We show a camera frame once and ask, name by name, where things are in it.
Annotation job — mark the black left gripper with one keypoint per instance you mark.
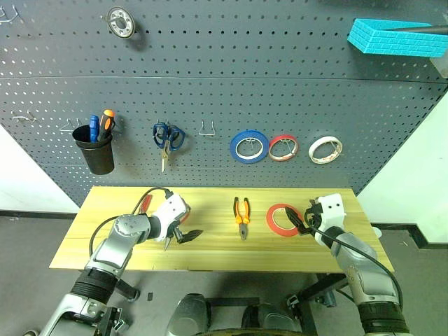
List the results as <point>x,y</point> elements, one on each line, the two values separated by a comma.
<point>178,234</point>

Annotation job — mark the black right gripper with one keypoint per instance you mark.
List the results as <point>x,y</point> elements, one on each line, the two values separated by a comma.
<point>313,215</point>

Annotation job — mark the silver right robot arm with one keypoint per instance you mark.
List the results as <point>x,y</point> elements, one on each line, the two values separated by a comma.
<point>357,266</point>

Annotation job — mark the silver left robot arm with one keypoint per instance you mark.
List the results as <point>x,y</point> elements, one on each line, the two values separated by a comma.
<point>112,245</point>

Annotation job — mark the dark grey metal pegboard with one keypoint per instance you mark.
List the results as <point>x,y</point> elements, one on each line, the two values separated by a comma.
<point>224,87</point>

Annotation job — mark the red tape roll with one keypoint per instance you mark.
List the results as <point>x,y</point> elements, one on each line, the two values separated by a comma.
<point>283,136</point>
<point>270,218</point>

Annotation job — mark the small black floor object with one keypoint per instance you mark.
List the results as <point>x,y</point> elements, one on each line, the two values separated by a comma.
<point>150,297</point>

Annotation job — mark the white tape roll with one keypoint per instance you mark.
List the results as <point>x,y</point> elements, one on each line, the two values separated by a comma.
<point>312,151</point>

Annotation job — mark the white round knob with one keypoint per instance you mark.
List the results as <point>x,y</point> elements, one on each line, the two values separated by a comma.
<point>376,231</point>

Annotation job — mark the dark grey rounded shape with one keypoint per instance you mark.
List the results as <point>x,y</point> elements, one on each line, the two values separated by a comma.
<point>269,320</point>
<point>190,313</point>

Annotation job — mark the blue tape roll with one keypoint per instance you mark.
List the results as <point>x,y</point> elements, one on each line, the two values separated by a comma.
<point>232,147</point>

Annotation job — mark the black plastic cup holder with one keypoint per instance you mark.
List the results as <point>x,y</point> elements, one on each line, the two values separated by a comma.
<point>98,157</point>

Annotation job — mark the cyan foam brick block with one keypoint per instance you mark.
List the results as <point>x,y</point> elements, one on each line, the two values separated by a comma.
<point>392,42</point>

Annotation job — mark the white plastic container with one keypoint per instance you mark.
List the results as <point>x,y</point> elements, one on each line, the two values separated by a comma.
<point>441,66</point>

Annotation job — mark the round grey grinding disc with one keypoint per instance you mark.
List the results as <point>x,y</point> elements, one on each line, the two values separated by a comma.
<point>112,17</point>

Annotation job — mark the black rod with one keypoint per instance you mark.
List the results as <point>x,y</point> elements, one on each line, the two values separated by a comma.
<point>437,29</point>

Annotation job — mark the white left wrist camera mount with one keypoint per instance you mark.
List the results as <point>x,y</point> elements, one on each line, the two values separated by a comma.
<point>171,210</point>

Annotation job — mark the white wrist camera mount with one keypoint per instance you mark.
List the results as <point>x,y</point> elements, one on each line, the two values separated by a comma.
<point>171,210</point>
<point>332,210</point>

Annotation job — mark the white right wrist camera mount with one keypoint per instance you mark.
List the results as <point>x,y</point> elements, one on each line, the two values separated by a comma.
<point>332,210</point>

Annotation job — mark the black metal table frame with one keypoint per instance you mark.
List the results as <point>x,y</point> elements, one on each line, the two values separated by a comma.
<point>315,288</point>

